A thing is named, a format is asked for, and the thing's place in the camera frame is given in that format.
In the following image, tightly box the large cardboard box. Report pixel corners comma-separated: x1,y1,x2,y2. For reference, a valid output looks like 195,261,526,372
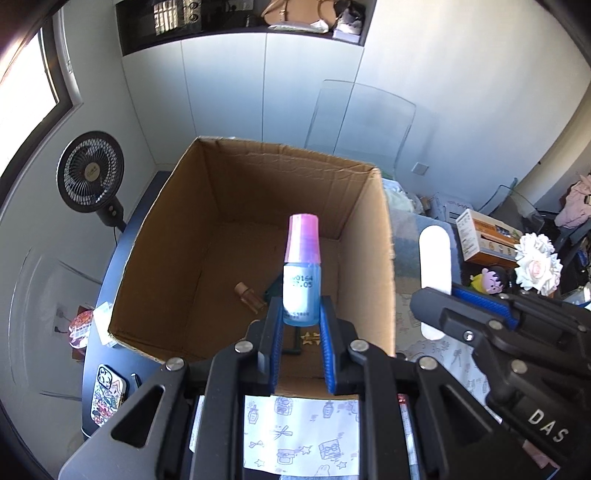
107,136,398,400

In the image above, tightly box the pink clothing pile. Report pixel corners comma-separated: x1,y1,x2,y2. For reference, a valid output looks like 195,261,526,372
554,175,591,230

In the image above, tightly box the white printed placemat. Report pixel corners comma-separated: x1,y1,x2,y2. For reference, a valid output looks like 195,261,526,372
242,303,505,478

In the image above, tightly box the teal plastic handle frame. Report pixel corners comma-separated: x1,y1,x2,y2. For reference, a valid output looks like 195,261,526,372
281,325,301,355

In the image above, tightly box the yellow star hair clip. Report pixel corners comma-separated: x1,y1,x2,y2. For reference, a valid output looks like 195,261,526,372
300,331,322,346

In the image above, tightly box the glass bottle pink cap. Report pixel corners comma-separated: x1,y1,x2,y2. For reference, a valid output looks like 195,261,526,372
235,282,266,314

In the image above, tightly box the clear acrylic chair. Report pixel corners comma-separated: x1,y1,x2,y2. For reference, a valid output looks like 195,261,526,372
304,80,417,176

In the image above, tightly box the tan handbag on shelf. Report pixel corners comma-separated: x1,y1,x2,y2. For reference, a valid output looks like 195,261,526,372
260,0,337,27

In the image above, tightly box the white rose bouquet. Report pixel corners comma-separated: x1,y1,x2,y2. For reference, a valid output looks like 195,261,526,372
515,233,563,297

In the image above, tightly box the green plastic tray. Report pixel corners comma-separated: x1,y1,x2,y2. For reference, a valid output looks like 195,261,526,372
263,274,283,304

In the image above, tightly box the blue spray bottle pink cap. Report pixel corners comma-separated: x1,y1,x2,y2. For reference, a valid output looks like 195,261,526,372
283,214,322,327

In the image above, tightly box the cartoon boy figurine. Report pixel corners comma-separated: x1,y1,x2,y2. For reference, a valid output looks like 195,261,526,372
471,266,509,295

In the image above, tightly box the orange white carton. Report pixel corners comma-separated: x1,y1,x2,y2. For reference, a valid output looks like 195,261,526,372
456,209,523,268

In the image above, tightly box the phone with cartoon case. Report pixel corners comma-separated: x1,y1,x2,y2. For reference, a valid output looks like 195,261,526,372
90,364,127,427

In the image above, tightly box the black wall fan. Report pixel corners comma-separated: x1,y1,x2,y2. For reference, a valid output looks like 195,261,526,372
56,130,126,232

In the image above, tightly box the white nail file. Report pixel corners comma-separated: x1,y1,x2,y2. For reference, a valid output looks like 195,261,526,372
417,224,453,341

